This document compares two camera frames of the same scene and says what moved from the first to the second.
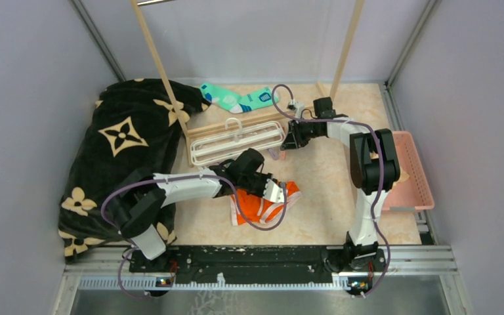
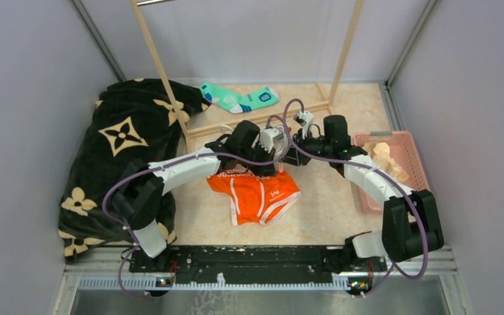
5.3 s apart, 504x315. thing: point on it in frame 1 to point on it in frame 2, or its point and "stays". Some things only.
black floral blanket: x=136 y=125 stays
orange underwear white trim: x=245 y=207 stays
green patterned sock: x=237 y=104 stays
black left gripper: x=264 y=176 to x=264 y=170
